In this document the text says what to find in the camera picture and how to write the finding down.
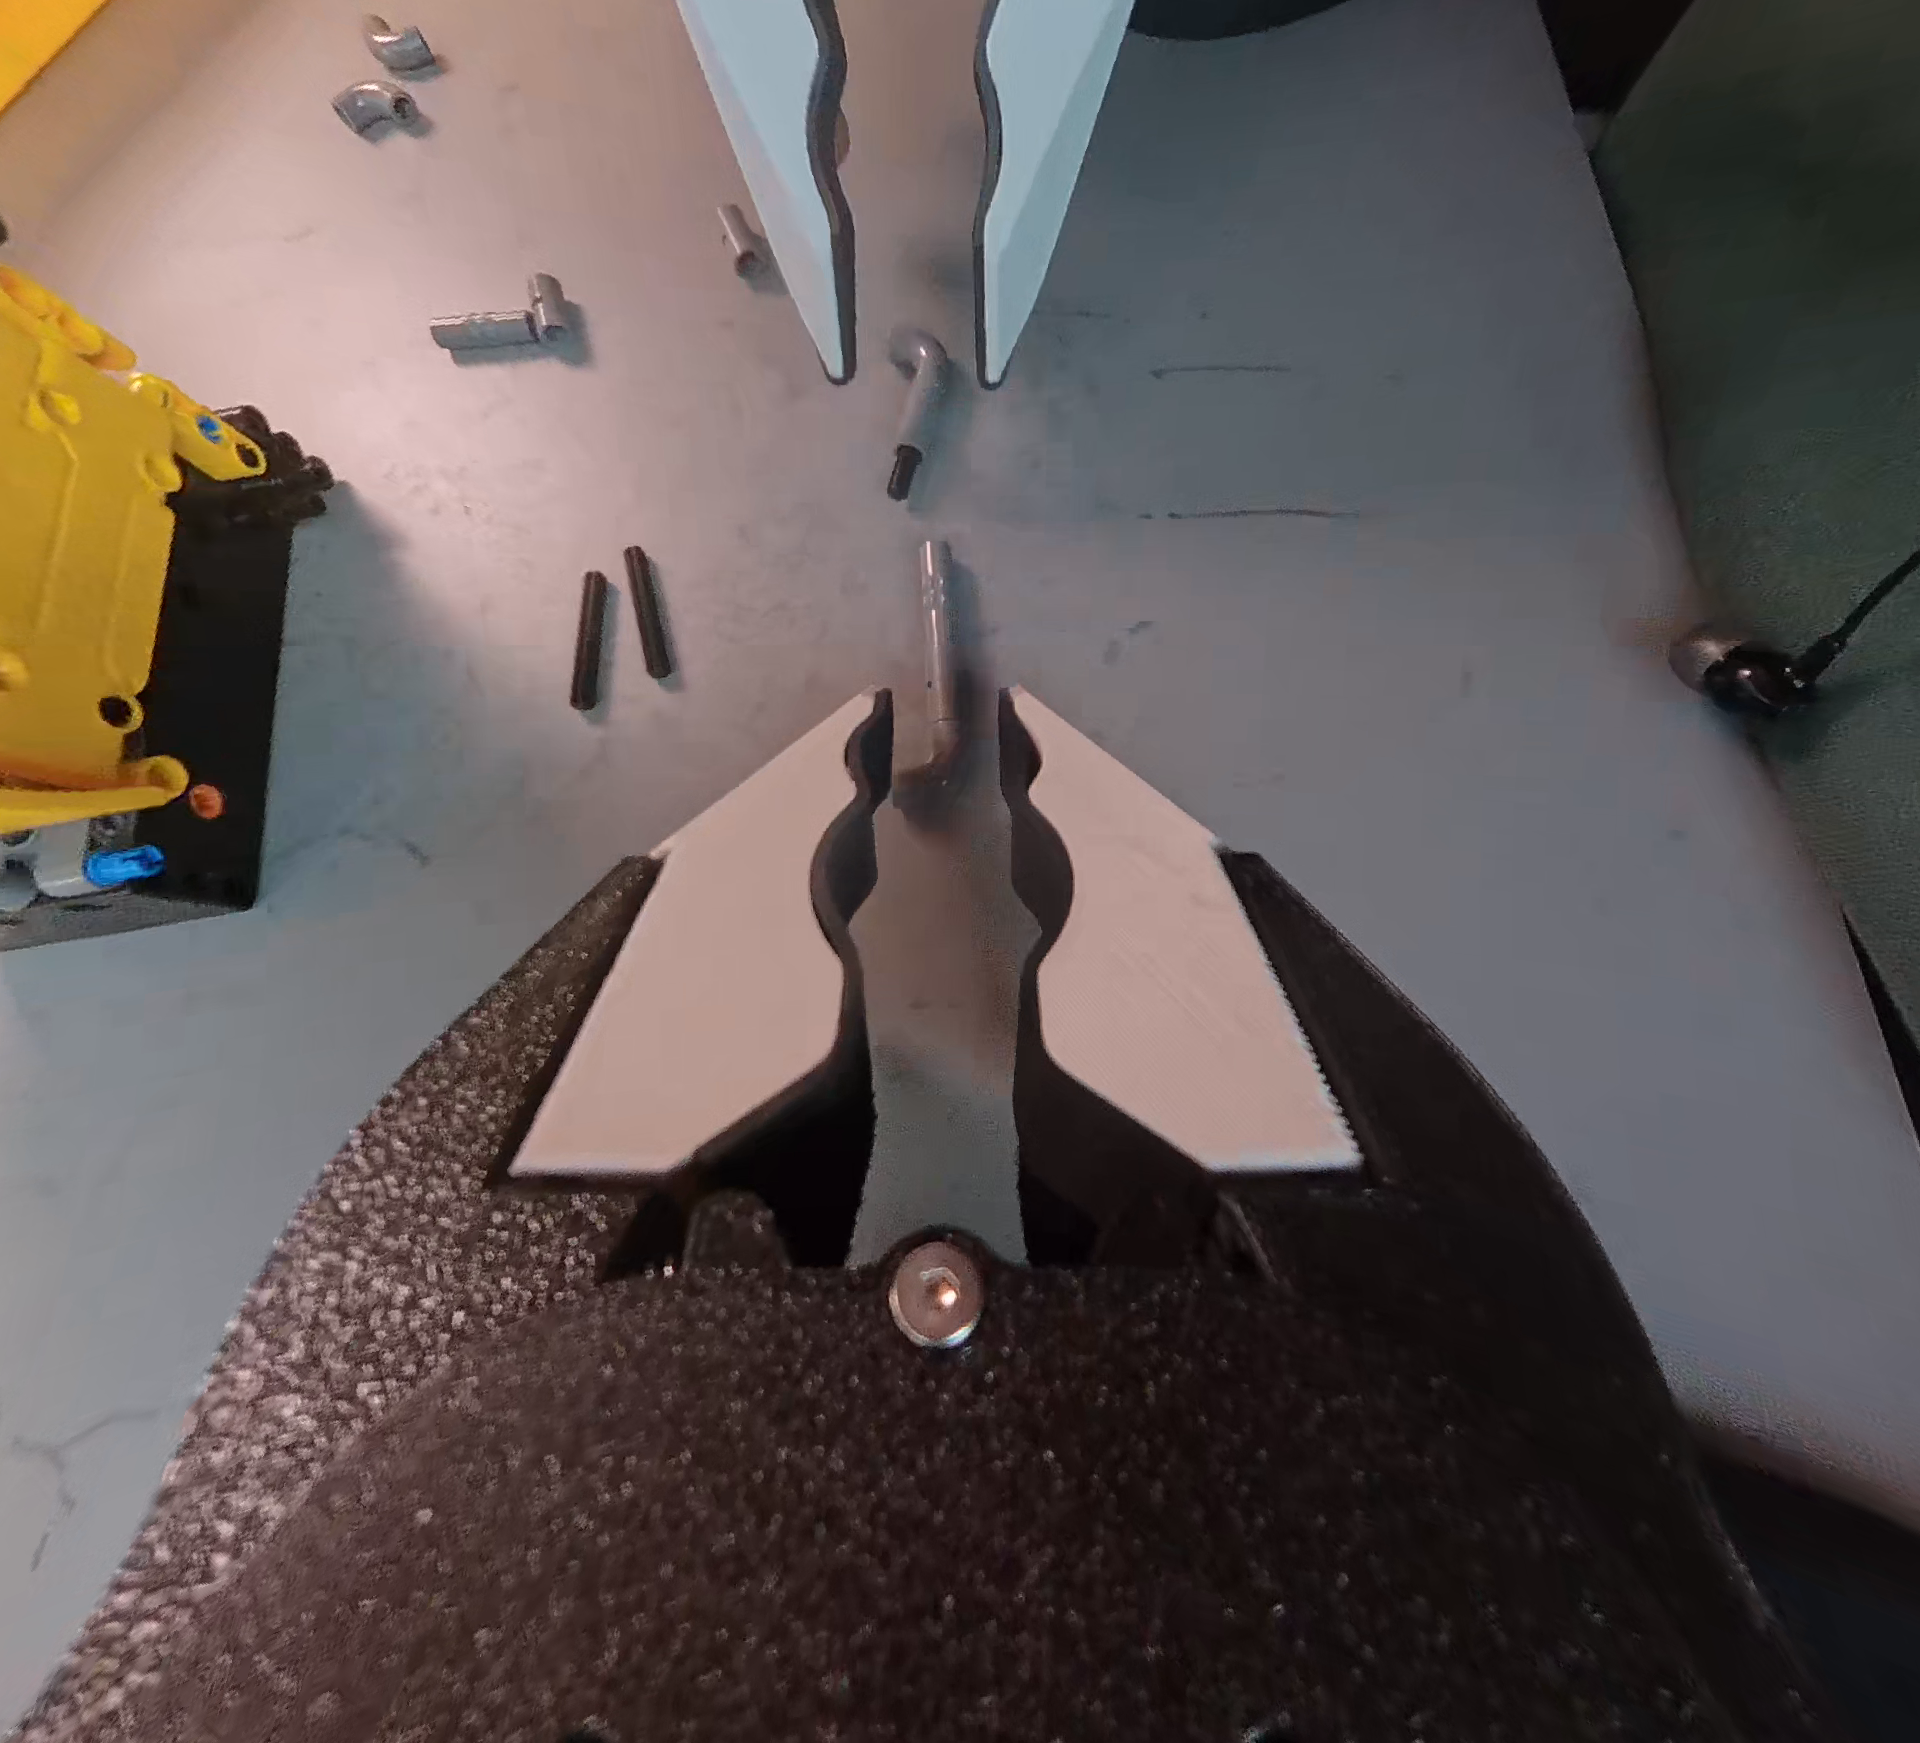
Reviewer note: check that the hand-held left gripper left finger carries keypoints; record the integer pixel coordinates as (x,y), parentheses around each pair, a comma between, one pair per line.
(692,1022)

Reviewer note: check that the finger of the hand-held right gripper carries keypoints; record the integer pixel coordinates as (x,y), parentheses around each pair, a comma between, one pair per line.
(736,4)
(1067,4)

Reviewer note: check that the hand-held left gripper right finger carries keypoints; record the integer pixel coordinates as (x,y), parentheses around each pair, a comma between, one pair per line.
(1184,1022)

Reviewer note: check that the yellow lego robot model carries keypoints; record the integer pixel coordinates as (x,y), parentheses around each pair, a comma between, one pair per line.
(90,577)

